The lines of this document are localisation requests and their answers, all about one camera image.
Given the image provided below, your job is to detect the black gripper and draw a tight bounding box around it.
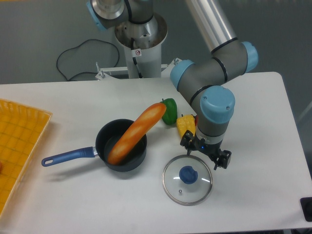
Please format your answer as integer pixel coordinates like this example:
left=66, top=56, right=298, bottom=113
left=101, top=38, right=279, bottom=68
left=180, top=130, right=232, bottom=170

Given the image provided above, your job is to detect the glass pot lid blue knob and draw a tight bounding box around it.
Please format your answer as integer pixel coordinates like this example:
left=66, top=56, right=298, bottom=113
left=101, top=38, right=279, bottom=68
left=162, top=154, right=214, bottom=207

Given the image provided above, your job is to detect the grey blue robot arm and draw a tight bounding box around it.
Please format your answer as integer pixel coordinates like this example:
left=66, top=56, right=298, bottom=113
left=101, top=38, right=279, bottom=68
left=87, top=0, right=258, bottom=168

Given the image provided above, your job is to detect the yellow toy bell pepper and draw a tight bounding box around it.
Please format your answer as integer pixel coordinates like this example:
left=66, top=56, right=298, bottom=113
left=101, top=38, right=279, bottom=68
left=176, top=115, right=196, bottom=139

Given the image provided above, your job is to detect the green toy bell pepper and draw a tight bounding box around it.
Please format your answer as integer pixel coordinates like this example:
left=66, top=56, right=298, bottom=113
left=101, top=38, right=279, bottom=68
left=161, top=98, right=177, bottom=125

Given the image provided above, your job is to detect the orange toy baguette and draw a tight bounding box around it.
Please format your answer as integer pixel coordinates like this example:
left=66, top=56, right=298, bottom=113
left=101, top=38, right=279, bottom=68
left=108, top=103, right=166, bottom=165

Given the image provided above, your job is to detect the black object at table corner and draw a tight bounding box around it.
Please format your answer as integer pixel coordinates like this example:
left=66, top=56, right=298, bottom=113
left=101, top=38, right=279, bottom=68
left=300, top=197, right=312, bottom=222

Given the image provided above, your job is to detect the yellow woven plastic tray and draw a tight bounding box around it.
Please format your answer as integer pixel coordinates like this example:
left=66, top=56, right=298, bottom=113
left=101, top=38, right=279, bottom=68
left=0, top=99, right=53, bottom=213

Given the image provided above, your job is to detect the dark pot with blue handle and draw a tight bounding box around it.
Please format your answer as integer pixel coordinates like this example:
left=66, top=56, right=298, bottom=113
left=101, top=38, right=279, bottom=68
left=41, top=119, right=149, bottom=172

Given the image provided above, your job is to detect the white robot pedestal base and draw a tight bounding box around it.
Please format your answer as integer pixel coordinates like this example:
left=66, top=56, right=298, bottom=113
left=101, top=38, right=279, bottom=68
left=96, top=13, right=181, bottom=80

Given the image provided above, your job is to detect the black cable on floor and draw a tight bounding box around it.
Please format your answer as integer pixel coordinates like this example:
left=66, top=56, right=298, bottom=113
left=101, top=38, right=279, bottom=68
left=56, top=39, right=120, bottom=81

